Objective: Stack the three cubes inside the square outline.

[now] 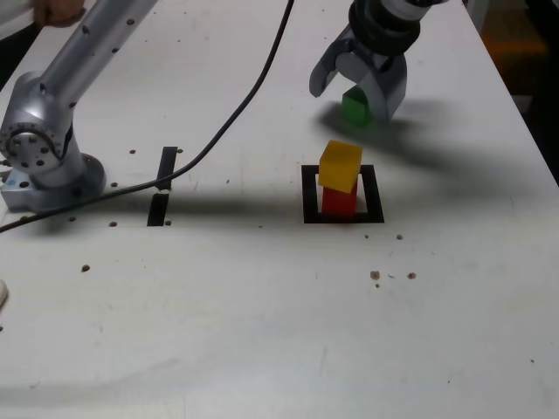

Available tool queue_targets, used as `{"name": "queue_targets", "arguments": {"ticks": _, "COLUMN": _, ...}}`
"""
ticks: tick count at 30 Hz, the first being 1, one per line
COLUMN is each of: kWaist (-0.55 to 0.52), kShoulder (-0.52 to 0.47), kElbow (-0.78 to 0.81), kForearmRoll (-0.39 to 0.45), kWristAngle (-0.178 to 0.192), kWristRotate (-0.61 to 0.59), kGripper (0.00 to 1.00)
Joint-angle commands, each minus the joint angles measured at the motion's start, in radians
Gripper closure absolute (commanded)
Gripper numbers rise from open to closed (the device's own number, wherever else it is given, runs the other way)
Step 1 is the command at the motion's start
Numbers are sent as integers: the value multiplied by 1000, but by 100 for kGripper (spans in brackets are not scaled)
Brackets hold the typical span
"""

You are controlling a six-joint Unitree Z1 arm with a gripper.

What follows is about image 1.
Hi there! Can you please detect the black tape strip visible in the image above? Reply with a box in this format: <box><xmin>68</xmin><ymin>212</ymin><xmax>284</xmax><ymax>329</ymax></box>
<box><xmin>146</xmin><ymin>146</ymin><xmax>179</xmax><ymax>228</ymax></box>

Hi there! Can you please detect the person's hand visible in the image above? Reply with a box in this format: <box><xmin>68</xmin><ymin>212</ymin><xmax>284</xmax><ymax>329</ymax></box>
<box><xmin>33</xmin><ymin>0</ymin><xmax>87</xmax><ymax>28</ymax></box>

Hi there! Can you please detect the yellow cube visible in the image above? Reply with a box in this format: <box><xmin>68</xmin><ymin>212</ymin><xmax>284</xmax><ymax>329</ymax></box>
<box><xmin>318</xmin><ymin>139</ymin><xmax>363</xmax><ymax>194</ymax></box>

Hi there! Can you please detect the green cube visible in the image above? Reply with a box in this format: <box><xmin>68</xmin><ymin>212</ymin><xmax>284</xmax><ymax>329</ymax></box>
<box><xmin>340</xmin><ymin>86</ymin><xmax>376</xmax><ymax>127</ymax></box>

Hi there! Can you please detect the black tape square outline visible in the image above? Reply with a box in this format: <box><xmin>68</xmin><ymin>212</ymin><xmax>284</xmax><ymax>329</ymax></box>
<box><xmin>300</xmin><ymin>164</ymin><xmax>385</xmax><ymax>225</ymax></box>

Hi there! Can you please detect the black cable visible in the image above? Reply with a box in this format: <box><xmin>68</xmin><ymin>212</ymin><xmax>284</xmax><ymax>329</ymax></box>
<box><xmin>0</xmin><ymin>0</ymin><xmax>296</xmax><ymax>233</ymax></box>

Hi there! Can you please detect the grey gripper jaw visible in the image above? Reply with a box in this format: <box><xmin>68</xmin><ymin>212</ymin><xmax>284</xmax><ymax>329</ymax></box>
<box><xmin>308</xmin><ymin>28</ymin><xmax>357</xmax><ymax>99</ymax></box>
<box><xmin>336</xmin><ymin>48</ymin><xmax>410</xmax><ymax>124</ymax></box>

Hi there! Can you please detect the red cube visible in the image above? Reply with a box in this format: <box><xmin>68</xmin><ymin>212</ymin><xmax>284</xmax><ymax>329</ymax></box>
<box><xmin>321</xmin><ymin>185</ymin><xmax>359</xmax><ymax>218</ymax></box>

